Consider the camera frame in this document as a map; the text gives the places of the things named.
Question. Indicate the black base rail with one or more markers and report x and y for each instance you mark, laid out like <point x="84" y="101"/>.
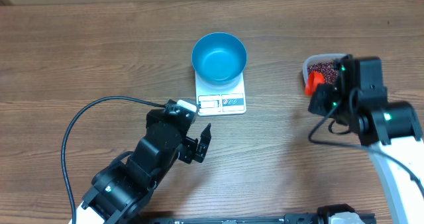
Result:
<point x="338" y="213"/>

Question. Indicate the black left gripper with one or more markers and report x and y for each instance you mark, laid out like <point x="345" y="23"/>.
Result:
<point x="189" y="146"/>

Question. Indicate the blue bowl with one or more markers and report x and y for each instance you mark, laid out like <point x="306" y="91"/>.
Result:
<point x="219" y="58"/>

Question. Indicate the white digital kitchen scale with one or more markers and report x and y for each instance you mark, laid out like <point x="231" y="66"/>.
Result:
<point x="220" y="99"/>

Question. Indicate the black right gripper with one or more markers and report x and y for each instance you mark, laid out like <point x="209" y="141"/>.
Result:
<point x="322" y="96"/>

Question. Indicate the red beans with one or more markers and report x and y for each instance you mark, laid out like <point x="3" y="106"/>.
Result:
<point x="325" y="68"/>

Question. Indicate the red measuring scoop blue handle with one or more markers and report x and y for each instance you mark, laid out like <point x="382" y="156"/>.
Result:
<point x="314" y="79"/>

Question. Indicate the clear plastic container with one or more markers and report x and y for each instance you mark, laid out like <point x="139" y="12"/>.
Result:
<point x="319" y="58"/>

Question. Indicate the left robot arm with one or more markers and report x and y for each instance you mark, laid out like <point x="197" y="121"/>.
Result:
<point x="119" y="192"/>

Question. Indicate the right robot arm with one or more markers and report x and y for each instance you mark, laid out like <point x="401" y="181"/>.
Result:
<point x="351" y="92"/>

